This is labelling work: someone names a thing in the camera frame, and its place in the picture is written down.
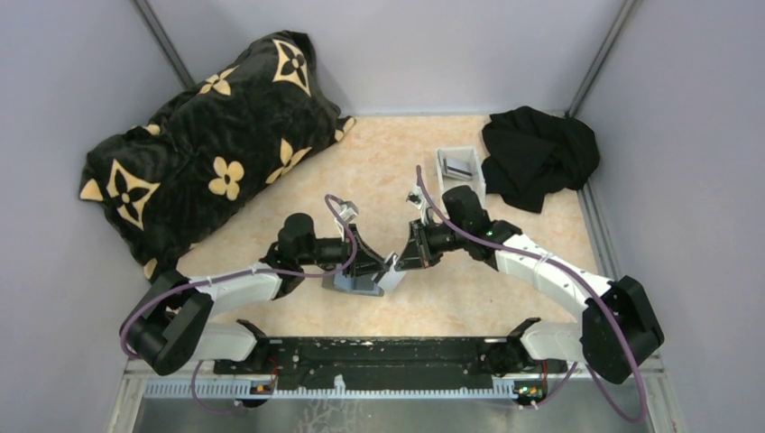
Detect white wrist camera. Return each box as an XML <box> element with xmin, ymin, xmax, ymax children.
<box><xmin>406</xmin><ymin>185</ymin><xmax>429</xmax><ymax>218</ymax></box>
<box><xmin>335</xmin><ymin>200</ymin><xmax>359</xmax><ymax>224</ymax></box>

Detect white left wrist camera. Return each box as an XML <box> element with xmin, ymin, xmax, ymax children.
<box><xmin>335</xmin><ymin>200</ymin><xmax>359</xmax><ymax>224</ymax></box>

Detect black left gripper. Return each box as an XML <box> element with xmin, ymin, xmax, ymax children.
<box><xmin>299</xmin><ymin>224</ymin><xmax>390</xmax><ymax>279</ymax></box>

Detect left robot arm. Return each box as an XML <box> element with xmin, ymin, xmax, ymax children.
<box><xmin>120</xmin><ymin>213</ymin><xmax>397</xmax><ymax>375</ymax></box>

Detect grey cards in tray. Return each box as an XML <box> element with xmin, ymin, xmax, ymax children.
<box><xmin>442</xmin><ymin>156</ymin><xmax>474</xmax><ymax>180</ymax></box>

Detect white cable duct strip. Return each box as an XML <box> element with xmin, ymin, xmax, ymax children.
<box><xmin>143</xmin><ymin>375</ymin><xmax>518</xmax><ymax>400</ymax></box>

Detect aluminium frame rail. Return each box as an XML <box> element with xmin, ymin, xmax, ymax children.
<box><xmin>122</xmin><ymin>336</ymin><xmax>666</xmax><ymax>383</ymax></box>

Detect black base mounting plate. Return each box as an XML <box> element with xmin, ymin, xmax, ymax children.
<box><xmin>213</xmin><ymin>336</ymin><xmax>569</xmax><ymax>392</ymax></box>

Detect white plastic card tray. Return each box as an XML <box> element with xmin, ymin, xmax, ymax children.
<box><xmin>436</xmin><ymin>146</ymin><xmax>485</xmax><ymax>204</ymax></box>

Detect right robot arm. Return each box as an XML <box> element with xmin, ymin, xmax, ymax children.
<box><xmin>395</xmin><ymin>186</ymin><xmax>665</xmax><ymax>384</ymax></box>

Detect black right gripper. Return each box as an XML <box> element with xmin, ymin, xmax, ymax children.
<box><xmin>395</xmin><ymin>216</ymin><xmax>469</xmax><ymax>270</ymax></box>

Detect black floral pillow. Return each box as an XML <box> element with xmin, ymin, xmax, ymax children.
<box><xmin>79</xmin><ymin>31</ymin><xmax>355</xmax><ymax>279</ymax></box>

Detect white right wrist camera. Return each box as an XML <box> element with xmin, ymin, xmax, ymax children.
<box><xmin>406</xmin><ymin>185</ymin><xmax>429</xmax><ymax>218</ymax></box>

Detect black crumpled cloth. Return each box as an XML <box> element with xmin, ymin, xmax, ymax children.
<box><xmin>481</xmin><ymin>106</ymin><xmax>601</xmax><ymax>214</ymax></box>

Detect grey card holder wallet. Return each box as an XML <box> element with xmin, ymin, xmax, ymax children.
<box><xmin>321</xmin><ymin>269</ymin><xmax>386</xmax><ymax>297</ymax></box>

